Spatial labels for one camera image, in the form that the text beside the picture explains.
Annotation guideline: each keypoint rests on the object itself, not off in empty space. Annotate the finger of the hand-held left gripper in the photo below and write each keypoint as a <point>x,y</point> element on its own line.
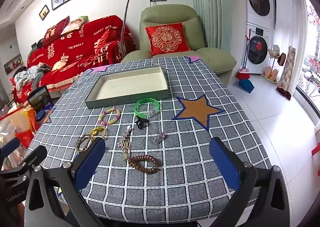
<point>36,155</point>
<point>10,145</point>

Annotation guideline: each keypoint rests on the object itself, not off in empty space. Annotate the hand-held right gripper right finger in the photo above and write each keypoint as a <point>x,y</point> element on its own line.
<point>225,164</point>

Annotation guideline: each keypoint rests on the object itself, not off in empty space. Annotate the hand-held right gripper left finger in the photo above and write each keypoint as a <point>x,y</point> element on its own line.
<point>90,164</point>

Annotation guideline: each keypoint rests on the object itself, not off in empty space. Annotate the beige rabbit hair clip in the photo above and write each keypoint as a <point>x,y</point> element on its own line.
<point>126,152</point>

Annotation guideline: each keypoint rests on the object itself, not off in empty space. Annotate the small pink crystal clip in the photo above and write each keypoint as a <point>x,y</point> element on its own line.
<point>162,136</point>

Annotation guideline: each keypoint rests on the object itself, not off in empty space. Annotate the grey-green jewelry tray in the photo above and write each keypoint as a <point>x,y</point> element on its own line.
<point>130,84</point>

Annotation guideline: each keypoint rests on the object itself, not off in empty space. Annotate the orange shopping bag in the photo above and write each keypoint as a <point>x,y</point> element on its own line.
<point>22,122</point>

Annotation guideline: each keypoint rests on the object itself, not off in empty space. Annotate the grey checked star tablecloth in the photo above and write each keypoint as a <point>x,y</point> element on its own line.
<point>175,167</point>

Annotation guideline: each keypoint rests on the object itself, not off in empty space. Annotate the silver star hair clip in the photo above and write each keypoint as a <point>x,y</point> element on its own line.
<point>128,129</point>

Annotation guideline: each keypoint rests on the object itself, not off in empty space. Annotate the black picture box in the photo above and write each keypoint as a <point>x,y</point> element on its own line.
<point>38,98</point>

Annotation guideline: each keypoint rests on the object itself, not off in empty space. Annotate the black claw hair clip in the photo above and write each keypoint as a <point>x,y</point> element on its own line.
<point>141,123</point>

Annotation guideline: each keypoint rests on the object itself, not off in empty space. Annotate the pile of grey clothes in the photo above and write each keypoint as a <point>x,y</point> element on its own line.
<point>30,75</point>

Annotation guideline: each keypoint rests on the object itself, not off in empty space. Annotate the green translucent bangle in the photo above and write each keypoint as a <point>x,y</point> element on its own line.
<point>152,112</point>

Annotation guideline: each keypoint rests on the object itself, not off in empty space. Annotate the blue box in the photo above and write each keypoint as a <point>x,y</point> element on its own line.
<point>246,85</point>

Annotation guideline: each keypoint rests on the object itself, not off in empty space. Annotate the red mop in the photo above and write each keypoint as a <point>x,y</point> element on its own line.
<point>243,71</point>

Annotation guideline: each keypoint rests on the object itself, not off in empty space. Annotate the slipper rack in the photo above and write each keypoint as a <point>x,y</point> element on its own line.
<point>272,71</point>

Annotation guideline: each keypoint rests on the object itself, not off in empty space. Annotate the green armchair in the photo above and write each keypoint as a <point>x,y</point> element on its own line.
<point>215,59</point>

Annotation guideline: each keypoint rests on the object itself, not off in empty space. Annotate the patterned fabric stand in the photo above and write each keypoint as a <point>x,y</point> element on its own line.
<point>287,71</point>

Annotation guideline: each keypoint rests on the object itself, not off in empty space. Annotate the red printed sofa cover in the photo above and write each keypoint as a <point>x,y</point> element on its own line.
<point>75,49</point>

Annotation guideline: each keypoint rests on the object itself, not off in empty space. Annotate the white washing machine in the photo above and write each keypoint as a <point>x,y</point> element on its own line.
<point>257,49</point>

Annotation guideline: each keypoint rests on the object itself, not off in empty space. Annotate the red printed pillow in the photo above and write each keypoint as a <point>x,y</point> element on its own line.
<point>53,33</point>

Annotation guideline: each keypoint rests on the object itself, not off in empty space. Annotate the photo print pillow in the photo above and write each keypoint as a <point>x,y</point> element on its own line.
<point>75,24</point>

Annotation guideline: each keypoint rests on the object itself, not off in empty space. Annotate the red embroidered cushion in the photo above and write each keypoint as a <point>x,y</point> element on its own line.
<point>167,39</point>

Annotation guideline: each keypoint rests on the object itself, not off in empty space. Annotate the pale green curtain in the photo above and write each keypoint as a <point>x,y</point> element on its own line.
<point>212,4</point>

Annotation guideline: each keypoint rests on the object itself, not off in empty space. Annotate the gooseneck phone stand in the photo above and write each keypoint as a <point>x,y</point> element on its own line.
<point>127,6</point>

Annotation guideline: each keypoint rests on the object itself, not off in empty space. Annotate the white stacked dryer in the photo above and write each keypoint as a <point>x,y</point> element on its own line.
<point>258,1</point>

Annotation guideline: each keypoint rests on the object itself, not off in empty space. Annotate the small black picture frame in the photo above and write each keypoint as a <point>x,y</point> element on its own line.
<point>44,12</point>

